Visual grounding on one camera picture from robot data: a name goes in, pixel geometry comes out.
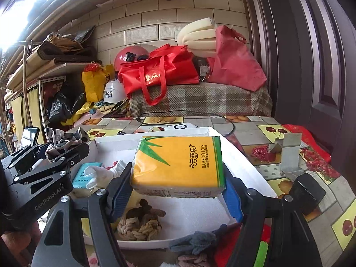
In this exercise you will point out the fruit print tablecloth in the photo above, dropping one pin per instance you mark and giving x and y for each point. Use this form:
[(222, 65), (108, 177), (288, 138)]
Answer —
[(250, 129)]

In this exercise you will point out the red fabric bag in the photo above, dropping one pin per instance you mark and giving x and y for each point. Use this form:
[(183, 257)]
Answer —
[(236, 61)]

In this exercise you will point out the red helmet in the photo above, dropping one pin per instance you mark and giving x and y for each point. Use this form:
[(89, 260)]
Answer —
[(122, 61)]

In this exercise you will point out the person's left hand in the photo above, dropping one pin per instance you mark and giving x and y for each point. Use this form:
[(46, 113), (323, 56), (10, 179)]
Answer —
[(16, 242)]

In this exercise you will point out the black plastic bag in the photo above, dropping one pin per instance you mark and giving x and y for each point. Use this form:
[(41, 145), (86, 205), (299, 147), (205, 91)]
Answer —
[(64, 105)]

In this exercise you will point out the red printed packet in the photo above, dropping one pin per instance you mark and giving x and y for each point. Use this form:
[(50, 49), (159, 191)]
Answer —
[(314, 141)]

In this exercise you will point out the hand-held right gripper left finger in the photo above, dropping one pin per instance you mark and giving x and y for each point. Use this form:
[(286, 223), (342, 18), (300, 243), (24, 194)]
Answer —
[(122, 192)]

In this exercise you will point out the white glove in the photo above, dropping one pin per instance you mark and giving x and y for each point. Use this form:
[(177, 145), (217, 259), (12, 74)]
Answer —
[(94, 175)]

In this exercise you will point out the white card holder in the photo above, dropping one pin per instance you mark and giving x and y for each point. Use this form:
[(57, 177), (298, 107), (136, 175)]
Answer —
[(289, 155)]

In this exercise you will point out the red tote bag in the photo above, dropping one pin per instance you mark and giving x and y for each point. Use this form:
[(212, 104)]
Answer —
[(158, 72)]

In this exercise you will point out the white helmet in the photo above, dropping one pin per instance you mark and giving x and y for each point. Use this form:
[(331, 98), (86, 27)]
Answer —
[(114, 91)]

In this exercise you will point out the white cardboard box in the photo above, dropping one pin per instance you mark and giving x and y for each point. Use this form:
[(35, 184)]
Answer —
[(194, 214)]

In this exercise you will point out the grey patterned cloth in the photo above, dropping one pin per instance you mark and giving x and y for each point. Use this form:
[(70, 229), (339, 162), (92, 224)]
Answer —
[(59, 141)]

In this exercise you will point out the teal tissue packet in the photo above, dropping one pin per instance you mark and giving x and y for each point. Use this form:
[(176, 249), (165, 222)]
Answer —
[(82, 175)]

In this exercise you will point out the grey knit glove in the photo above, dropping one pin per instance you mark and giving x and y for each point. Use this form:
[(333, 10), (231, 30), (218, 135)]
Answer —
[(197, 242)]

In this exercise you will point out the red plush fruit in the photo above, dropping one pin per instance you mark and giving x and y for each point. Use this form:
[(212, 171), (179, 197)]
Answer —
[(230, 247)]

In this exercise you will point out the wooden shelf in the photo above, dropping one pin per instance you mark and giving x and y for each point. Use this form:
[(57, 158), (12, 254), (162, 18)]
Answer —
[(50, 69)]

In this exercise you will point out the black power adapter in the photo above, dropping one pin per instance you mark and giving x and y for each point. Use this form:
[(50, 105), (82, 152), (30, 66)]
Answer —
[(308, 193)]

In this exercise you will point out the brown wooden door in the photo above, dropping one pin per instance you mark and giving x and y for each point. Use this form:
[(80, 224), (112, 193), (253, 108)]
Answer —
[(306, 61)]

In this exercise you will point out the yellow curtain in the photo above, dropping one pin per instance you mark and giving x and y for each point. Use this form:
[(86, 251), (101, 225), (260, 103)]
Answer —
[(33, 108)]

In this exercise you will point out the white flat device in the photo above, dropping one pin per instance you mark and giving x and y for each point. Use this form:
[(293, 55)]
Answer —
[(180, 126)]

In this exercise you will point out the pink knit glove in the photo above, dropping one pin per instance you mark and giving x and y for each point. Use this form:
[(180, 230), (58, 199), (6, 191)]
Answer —
[(192, 261)]

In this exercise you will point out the yellow tissue pack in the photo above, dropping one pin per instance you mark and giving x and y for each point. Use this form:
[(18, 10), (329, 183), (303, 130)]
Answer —
[(178, 167)]

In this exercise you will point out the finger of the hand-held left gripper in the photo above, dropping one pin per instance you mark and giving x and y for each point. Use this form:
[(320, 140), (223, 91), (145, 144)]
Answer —
[(64, 161), (52, 192)]

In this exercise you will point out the brown folded bag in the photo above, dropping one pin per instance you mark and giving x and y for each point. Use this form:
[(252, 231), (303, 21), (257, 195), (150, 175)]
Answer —
[(69, 44)]

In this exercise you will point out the cream foam strips bundle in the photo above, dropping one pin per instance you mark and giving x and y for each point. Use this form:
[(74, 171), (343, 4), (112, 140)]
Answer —
[(197, 37)]

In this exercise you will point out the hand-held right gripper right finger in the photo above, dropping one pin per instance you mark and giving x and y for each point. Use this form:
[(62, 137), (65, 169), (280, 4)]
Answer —
[(232, 200)]

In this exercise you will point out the yellow shopping bag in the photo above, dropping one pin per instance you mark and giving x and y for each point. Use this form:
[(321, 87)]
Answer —
[(94, 86)]

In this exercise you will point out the plaid cloth covered box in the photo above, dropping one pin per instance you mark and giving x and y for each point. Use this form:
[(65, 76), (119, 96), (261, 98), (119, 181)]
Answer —
[(208, 97)]

